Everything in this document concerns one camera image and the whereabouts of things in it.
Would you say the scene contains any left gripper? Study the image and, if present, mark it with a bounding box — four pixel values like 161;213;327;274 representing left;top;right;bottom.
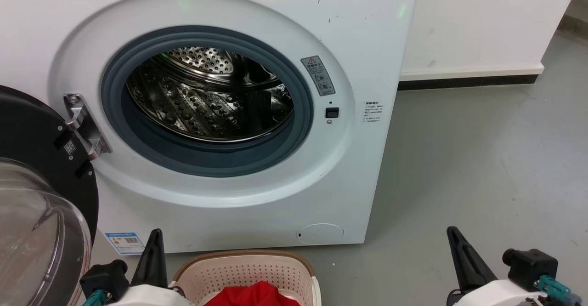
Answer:
108;229;196;306

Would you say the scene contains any stainless steel washing machine drum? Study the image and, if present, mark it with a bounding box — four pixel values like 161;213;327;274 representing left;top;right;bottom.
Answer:
126;46;295;143

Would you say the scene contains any cream perforated laundry basket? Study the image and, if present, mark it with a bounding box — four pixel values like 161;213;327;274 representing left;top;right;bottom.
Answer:
171;249;322;306

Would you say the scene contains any blue energy label sticker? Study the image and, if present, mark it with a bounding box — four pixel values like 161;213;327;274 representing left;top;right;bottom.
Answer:
105;232;146;256

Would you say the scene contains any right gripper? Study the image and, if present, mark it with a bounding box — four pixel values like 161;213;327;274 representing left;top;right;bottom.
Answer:
447;226;559;306

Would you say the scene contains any teal left cable plug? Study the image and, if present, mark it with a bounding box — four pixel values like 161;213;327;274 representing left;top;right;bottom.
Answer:
83;290;108;306

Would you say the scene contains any black washer door with glass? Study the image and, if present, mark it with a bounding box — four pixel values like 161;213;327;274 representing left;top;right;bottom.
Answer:
0;85;99;306

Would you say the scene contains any grey warning sticker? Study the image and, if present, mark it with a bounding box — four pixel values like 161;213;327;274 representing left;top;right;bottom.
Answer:
301;56;336;96

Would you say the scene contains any white front-load washing machine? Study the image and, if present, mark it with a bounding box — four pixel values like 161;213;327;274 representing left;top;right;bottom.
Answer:
0;0;418;254

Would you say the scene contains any small white text sticker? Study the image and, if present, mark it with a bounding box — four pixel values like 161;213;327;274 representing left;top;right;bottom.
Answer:
363;101;384;125

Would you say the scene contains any metal door hinge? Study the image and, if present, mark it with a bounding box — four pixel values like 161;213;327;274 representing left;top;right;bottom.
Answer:
63;93;113;161

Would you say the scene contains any teal right cable plug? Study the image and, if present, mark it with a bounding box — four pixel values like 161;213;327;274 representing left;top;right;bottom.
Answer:
537;275;584;306

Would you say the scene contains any grey rubber door gasket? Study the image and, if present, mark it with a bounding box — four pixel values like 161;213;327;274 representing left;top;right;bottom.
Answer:
101;26;315;178

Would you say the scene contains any white and black baseboard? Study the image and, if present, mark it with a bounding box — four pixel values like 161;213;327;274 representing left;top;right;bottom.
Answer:
397;62;545;91

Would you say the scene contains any red garment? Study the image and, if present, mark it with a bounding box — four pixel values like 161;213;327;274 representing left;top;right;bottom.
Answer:
204;281;301;306

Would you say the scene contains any round drain filter cover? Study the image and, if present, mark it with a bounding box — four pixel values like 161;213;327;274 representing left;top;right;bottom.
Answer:
296;223;345;245

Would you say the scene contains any teal cable plug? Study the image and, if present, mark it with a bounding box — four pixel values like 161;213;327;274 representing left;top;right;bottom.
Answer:
83;290;108;306
537;275;584;306

